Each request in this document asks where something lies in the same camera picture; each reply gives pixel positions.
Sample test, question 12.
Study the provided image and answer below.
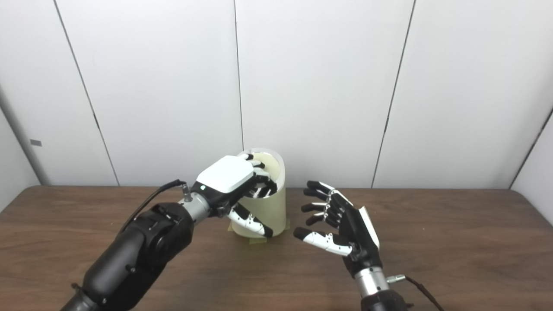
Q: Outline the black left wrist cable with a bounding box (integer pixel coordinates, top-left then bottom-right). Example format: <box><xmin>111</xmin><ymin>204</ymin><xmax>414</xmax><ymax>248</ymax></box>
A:
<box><xmin>117</xmin><ymin>179</ymin><xmax>193</xmax><ymax>236</ymax></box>

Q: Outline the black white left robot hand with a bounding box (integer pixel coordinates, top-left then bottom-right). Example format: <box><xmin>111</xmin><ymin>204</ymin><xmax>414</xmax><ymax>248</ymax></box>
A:
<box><xmin>190</xmin><ymin>152</ymin><xmax>278</xmax><ymax>238</ymax></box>

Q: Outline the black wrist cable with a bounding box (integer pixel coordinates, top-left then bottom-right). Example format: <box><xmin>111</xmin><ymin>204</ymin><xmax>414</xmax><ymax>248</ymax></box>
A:
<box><xmin>387</xmin><ymin>274</ymin><xmax>446</xmax><ymax>311</ymax></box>
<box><xmin>117</xmin><ymin>179</ymin><xmax>193</xmax><ymax>236</ymax></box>

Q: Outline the round cream bin lid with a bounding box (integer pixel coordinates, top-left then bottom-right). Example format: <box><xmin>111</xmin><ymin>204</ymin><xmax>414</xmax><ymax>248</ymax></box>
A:
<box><xmin>248</xmin><ymin>151</ymin><xmax>280</xmax><ymax>183</ymax></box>

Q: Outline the cream-colored bin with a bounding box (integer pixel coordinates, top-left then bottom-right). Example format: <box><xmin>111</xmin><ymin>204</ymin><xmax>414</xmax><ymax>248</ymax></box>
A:
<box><xmin>231</xmin><ymin>148</ymin><xmax>287</xmax><ymax>239</ymax></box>

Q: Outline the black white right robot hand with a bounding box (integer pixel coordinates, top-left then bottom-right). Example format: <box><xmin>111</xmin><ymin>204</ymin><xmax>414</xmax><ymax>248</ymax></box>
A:
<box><xmin>293</xmin><ymin>181</ymin><xmax>383</xmax><ymax>277</ymax></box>

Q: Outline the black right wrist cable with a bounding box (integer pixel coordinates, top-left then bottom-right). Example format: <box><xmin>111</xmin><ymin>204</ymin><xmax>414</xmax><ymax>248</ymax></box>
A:
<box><xmin>387</xmin><ymin>274</ymin><xmax>446</xmax><ymax>311</ymax></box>

